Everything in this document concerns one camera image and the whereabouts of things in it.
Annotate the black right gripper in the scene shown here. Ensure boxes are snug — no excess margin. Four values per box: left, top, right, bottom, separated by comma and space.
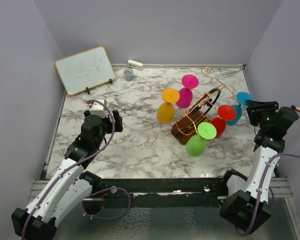
246, 100, 280, 130

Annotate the small blue glass jar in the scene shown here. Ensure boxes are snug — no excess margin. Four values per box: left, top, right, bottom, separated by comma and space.
123, 68, 135, 81

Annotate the copper wire glass rack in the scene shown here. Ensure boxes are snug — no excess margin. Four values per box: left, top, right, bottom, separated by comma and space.
171, 66, 238, 146

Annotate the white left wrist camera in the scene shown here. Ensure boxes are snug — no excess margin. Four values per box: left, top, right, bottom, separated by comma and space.
84, 101, 109, 118

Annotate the blue plastic wine glass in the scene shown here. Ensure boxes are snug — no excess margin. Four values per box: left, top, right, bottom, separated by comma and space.
226, 91, 253, 126

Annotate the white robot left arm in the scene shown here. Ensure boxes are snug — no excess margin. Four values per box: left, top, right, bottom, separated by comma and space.
11, 110, 123, 240

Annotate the green plastic wine glass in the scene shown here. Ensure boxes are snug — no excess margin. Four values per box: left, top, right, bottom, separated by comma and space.
185, 122, 217, 157

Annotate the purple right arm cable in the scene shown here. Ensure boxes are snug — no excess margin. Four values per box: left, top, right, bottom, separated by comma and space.
234, 104, 300, 237

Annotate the gold framed whiteboard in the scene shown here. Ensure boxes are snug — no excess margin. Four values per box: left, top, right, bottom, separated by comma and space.
54, 46, 116, 96

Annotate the white eraser block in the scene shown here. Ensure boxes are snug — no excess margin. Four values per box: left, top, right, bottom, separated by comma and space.
127, 59, 144, 71

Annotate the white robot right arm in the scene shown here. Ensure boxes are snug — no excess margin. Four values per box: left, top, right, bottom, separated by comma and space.
219, 99, 299, 237

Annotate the red plastic wine glass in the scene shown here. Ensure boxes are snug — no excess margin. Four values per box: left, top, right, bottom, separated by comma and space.
209, 104, 237, 139

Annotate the yellow plastic wine glass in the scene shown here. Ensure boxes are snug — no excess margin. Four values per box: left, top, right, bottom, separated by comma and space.
156, 88, 180, 124

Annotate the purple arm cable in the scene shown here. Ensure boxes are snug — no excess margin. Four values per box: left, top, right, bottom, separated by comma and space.
19, 99, 132, 240
234, 104, 300, 237

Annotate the magenta plastic wine glass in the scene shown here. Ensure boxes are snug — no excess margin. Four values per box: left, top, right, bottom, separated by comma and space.
176, 74, 199, 109

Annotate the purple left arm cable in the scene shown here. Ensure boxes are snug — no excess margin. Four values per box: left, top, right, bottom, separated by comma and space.
19, 99, 132, 240

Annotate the black metal base frame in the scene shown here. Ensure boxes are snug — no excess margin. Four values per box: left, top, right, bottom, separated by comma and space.
41, 162, 281, 210

